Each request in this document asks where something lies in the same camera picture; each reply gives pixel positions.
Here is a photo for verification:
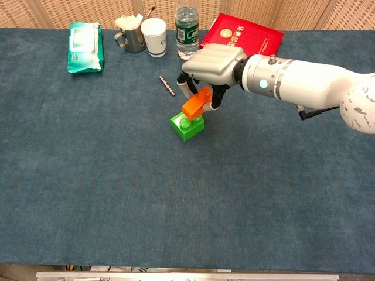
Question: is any clear plastic water bottle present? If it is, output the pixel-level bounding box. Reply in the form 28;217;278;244
175;6;200;61

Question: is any white paper cup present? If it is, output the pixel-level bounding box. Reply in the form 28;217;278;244
140;18;168;58

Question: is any green toy block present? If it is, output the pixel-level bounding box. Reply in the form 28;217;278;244
169;112;206;142

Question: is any green wet wipes pack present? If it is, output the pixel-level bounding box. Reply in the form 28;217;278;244
67;22;105;74

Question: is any white tissue in mug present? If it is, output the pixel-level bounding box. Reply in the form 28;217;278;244
114;13;144;32

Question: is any red certificate book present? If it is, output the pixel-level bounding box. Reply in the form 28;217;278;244
199;13;285;57

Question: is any orange toy block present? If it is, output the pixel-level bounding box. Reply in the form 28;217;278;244
181;86;213;121

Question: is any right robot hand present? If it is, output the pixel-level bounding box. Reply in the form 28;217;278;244
176;43;247;112

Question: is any blue table cloth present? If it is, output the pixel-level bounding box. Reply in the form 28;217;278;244
0;27;375;274

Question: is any aluminium frame rail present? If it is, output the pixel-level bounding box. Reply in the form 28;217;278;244
35;271;340;281

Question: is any stainless steel mug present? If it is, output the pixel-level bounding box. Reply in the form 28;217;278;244
114;27;147;54

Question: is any small metal bead chain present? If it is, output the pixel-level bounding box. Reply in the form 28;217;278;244
159;76;177;97

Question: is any woven folding screen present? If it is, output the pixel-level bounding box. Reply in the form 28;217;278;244
0;0;375;31

